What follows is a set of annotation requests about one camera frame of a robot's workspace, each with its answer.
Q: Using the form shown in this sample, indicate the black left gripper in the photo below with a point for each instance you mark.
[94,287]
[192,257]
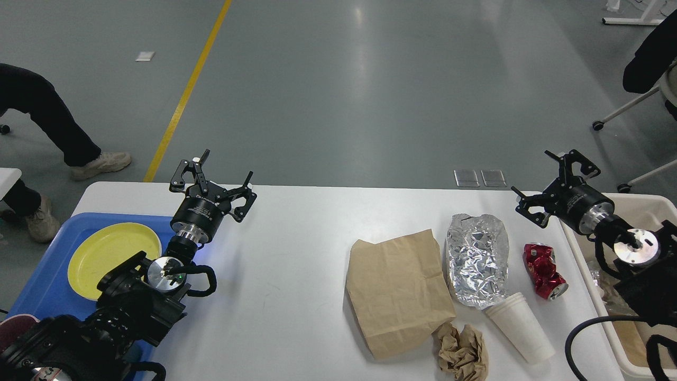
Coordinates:
[206,204]

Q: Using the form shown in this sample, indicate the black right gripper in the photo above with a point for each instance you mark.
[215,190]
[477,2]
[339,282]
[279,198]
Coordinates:
[569,198]

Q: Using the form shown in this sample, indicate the aluminium foil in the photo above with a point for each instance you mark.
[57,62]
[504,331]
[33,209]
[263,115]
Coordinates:
[476,259]

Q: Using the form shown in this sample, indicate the yellow plate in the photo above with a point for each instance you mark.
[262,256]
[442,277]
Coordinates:
[106,249]

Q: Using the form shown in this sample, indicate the brown paper bag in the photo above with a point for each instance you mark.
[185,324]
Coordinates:
[398,292]

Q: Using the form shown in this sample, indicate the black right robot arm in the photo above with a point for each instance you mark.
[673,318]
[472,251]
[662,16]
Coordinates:
[641,260]

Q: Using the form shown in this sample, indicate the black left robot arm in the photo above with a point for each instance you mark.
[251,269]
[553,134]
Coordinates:
[177,263]

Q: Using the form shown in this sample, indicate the red snack wrapper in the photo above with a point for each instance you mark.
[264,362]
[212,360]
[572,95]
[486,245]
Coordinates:
[540,263]

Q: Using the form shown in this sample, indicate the silver floor socket plates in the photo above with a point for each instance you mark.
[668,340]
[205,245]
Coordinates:
[473,178]

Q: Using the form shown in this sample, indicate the white paper cup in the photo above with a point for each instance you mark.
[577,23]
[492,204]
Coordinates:
[516,320]

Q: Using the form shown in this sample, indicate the foil wrapped trash in bin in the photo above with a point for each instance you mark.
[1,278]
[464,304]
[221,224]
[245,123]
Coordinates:
[611,299]

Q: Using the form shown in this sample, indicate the white office chair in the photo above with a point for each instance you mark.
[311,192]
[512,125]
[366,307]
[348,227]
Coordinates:
[667,89]

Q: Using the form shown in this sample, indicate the cream plastic bin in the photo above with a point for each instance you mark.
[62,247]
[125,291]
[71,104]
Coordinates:
[642,211]

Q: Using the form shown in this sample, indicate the blue plastic tray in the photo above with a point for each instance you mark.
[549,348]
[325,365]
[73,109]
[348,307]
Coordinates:
[47,275]

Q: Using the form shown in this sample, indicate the brown cardboard piece in bin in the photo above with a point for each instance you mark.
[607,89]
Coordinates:
[632,337]

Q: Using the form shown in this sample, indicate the crumpled brown paper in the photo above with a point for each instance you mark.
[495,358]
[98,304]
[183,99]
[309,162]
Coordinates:
[462,353]

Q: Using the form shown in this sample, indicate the white side table corner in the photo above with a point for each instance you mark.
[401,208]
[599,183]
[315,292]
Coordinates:
[8,177]

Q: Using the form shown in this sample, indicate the person in black trousers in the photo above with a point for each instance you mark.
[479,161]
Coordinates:
[32,94]

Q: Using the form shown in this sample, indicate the pink mug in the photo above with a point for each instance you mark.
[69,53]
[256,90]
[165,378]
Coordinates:
[15,326]

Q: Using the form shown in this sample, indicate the white table leg frame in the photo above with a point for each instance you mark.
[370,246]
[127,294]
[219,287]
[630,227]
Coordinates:
[652,13]

